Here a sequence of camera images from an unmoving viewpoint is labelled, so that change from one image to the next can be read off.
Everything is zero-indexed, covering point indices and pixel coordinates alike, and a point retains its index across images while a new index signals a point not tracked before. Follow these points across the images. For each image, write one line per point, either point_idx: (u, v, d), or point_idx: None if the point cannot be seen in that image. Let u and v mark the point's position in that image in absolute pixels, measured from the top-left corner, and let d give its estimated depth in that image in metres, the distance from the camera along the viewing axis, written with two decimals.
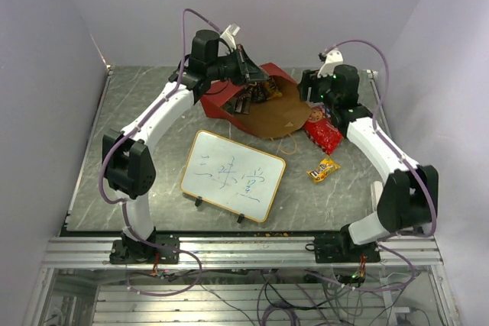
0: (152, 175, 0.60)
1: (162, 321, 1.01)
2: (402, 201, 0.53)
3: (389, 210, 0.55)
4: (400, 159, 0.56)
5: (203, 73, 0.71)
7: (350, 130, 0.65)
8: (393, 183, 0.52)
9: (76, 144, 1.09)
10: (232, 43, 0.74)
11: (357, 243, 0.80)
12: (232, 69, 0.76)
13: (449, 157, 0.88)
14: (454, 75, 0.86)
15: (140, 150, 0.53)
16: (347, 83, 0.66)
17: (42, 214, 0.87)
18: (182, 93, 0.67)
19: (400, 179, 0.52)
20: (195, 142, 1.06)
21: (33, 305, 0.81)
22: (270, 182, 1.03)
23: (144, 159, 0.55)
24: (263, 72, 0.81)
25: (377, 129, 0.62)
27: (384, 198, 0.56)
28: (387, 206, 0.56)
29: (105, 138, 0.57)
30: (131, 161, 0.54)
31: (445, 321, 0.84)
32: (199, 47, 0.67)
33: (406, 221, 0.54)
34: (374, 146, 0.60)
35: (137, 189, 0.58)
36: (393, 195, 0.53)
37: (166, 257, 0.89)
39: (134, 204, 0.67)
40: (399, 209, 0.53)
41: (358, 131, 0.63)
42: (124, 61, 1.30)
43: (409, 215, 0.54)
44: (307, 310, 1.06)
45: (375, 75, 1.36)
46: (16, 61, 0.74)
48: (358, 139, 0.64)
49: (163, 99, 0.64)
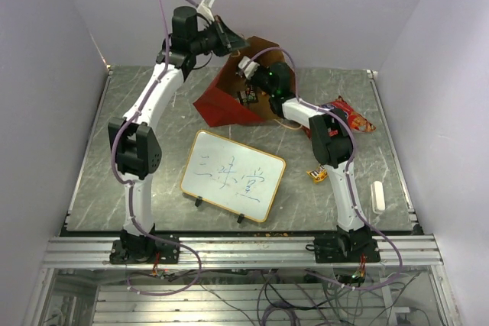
0: (158, 153, 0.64)
1: (161, 321, 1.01)
2: (323, 133, 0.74)
3: (318, 146, 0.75)
4: (316, 111, 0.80)
5: (187, 50, 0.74)
7: (286, 109, 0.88)
8: (312, 122, 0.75)
9: (76, 144, 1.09)
10: (210, 16, 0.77)
11: (348, 229, 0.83)
12: (214, 43, 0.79)
13: (449, 156, 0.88)
14: (453, 75, 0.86)
15: (145, 131, 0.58)
16: (282, 79, 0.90)
17: (42, 214, 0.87)
18: (172, 72, 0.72)
19: (316, 119, 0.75)
20: (195, 142, 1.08)
21: (33, 305, 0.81)
22: (271, 180, 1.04)
23: (150, 140, 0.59)
24: (244, 40, 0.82)
25: (300, 99, 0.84)
27: (313, 139, 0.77)
28: (316, 144, 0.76)
29: (109, 126, 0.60)
30: (138, 143, 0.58)
31: (446, 321, 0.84)
32: (179, 26, 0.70)
33: (333, 150, 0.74)
34: (301, 111, 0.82)
35: (148, 168, 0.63)
36: (317, 130, 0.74)
37: (166, 257, 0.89)
39: (142, 187, 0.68)
40: (324, 140, 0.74)
41: (289, 106, 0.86)
42: (124, 61, 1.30)
43: (333, 146, 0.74)
44: (306, 310, 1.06)
45: (375, 75, 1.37)
46: (15, 61, 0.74)
48: (290, 111, 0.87)
49: (155, 80, 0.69)
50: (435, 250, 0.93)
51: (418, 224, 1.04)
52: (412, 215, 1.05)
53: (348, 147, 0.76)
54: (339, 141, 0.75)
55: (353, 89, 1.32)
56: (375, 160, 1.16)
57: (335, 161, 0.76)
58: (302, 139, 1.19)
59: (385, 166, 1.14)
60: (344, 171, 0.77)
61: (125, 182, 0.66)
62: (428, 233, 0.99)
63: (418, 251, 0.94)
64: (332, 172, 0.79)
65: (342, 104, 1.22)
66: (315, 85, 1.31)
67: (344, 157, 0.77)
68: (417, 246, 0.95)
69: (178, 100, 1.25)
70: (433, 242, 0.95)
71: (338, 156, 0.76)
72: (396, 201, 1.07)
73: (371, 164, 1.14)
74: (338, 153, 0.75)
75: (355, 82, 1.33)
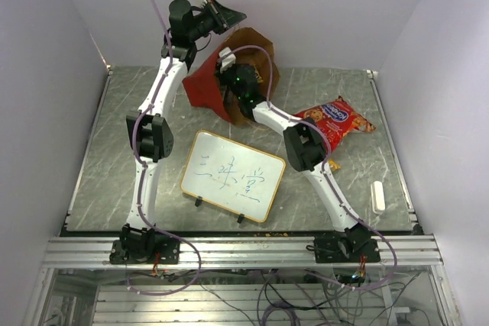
0: (171, 139, 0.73)
1: (161, 321, 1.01)
2: (296, 142, 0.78)
3: (293, 154, 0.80)
4: (288, 119, 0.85)
5: (188, 41, 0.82)
7: (257, 115, 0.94)
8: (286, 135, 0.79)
9: (76, 144, 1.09)
10: None
11: (344, 229, 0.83)
12: (210, 24, 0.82)
13: (449, 156, 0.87)
14: (453, 75, 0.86)
15: (159, 122, 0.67)
16: (249, 85, 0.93)
17: (42, 214, 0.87)
18: (176, 66, 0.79)
19: (289, 130, 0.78)
20: (195, 142, 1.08)
21: (33, 305, 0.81)
22: (271, 180, 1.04)
23: (164, 128, 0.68)
24: (239, 13, 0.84)
25: (271, 106, 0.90)
27: (287, 149, 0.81)
28: (291, 153, 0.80)
29: (128, 119, 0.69)
30: (154, 132, 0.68)
31: (446, 321, 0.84)
32: (176, 23, 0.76)
33: (306, 156, 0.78)
34: (274, 120, 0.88)
35: (164, 153, 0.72)
36: (289, 143, 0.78)
37: (166, 257, 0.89)
39: (153, 172, 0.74)
40: (298, 150, 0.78)
41: (260, 112, 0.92)
42: (124, 61, 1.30)
43: (306, 152, 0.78)
44: (306, 310, 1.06)
45: (375, 75, 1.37)
46: (15, 61, 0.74)
48: (263, 117, 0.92)
49: (163, 74, 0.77)
50: (435, 250, 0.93)
51: (418, 224, 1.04)
52: (412, 215, 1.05)
53: (320, 151, 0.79)
54: (312, 147, 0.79)
55: (353, 89, 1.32)
56: (375, 160, 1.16)
57: (311, 164, 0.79)
58: None
59: (385, 167, 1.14)
60: (322, 172, 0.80)
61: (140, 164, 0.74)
62: (429, 233, 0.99)
63: (418, 251, 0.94)
64: (311, 174, 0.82)
65: (341, 104, 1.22)
66: (315, 85, 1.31)
67: (318, 160, 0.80)
68: (417, 246, 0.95)
69: (178, 100, 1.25)
70: (433, 242, 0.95)
71: (312, 161, 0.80)
72: (396, 201, 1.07)
73: (371, 164, 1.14)
74: (312, 159, 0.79)
75: (355, 82, 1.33)
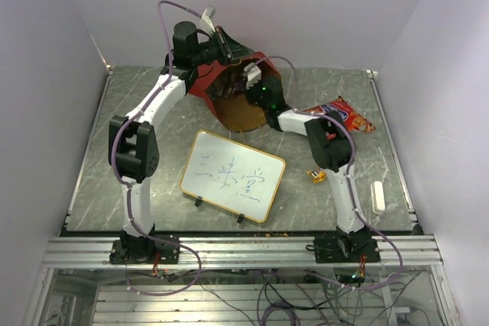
0: (156, 157, 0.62)
1: (161, 321, 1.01)
2: (321, 136, 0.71)
3: (316, 150, 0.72)
4: (312, 115, 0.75)
5: (189, 65, 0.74)
7: (284, 123, 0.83)
8: (309, 127, 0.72)
9: (76, 144, 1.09)
10: (211, 27, 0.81)
11: (349, 230, 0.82)
12: (215, 53, 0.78)
13: (450, 156, 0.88)
14: (453, 75, 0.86)
15: (145, 130, 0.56)
16: (273, 95, 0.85)
17: (42, 214, 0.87)
18: (176, 82, 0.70)
19: (311, 123, 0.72)
20: (195, 142, 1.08)
21: (33, 305, 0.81)
22: (271, 180, 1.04)
23: (150, 140, 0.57)
24: (246, 49, 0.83)
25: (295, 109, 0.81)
27: (312, 144, 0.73)
28: (315, 150, 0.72)
29: (111, 125, 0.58)
30: (137, 142, 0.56)
31: (446, 321, 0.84)
32: (181, 43, 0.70)
33: (332, 152, 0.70)
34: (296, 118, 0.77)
35: (145, 171, 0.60)
36: (313, 135, 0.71)
37: (166, 257, 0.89)
39: (140, 192, 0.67)
40: (322, 143, 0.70)
41: (286, 119, 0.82)
42: (124, 61, 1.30)
43: (332, 147, 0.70)
44: (307, 310, 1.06)
45: (375, 75, 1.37)
46: (15, 61, 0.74)
48: (288, 122, 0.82)
49: (159, 87, 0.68)
50: (435, 250, 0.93)
51: (418, 224, 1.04)
52: (412, 215, 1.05)
53: (348, 149, 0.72)
54: (339, 143, 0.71)
55: (353, 89, 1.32)
56: (375, 160, 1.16)
57: (337, 163, 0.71)
58: (302, 139, 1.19)
59: (385, 167, 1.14)
60: (346, 175, 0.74)
61: (122, 184, 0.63)
62: (429, 233, 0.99)
63: (418, 251, 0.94)
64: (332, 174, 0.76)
65: (342, 104, 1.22)
66: (315, 85, 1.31)
67: (344, 160, 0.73)
68: (417, 246, 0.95)
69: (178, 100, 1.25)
70: (433, 242, 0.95)
71: (338, 159, 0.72)
72: (396, 201, 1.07)
73: (371, 164, 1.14)
74: (338, 156, 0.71)
75: (355, 82, 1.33)
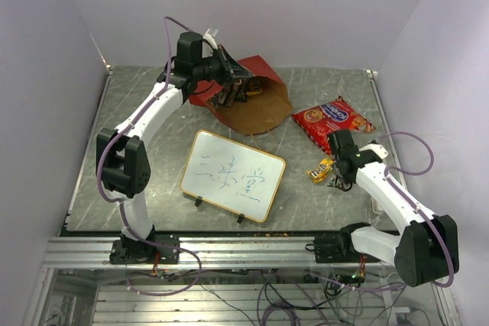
0: (147, 172, 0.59)
1: (161, 321, 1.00)
2: (422, 254, 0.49)
3: (408, 262, 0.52)
4: (416, 209, 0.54)
5: (189, 72, 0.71)
7: (360, 175, 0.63)
8: (412, 240, 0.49)
9: (76, 144, 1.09)
10: (214, 43, 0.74)
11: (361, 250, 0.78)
12: (217, 68, 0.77)
13: (449, 156, 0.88)
14: (454, 75, 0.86)
15: (134, 145, 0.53)
16: (341, 136, 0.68)
17: (42, 213, 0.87)
18: (171, 91, 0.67)
19: (417, 232, 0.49)
20: (195, 142, 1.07)
21: (33, 305, 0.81)
22: (271, 181, 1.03)
23: (140, 156, 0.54)
24: (245, 69, 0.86)
25: (387, 175, 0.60)
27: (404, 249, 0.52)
28: (406, 257, 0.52)
29: (98, 137, 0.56)
30: (125, 156, 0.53)
31: (445, 321, 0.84)
32: (185, 49, 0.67)
33: (427, 274, 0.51)
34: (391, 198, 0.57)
35: (134, 186, 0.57)
36: (413, 249, 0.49)
37: (166, 257, 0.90)
39: (132, 203, 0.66)
40: (420, 261, 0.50)
41: (370, 179, 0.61)
42: (124, 61, 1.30)
43: (429, 267, 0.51)
44: (306, 310, 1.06)
45: (375, 75, 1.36)
46: (17, 59, 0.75)
48: (370, 185, 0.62)
49: (153, 98, 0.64)
50: None
51: None
52: None
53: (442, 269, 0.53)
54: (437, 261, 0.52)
55: (353, 88, 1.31)
56: None
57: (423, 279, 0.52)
58: (302, 139, 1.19)
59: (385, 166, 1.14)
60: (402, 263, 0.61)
61: (114, 199, 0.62)
62: None
63: None
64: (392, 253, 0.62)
65: (342, 104, 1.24)
66: (315, 85, 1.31)
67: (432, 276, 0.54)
68: None
69: None
70: None
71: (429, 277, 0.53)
72: None
73: None
74: (431, 275, 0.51)
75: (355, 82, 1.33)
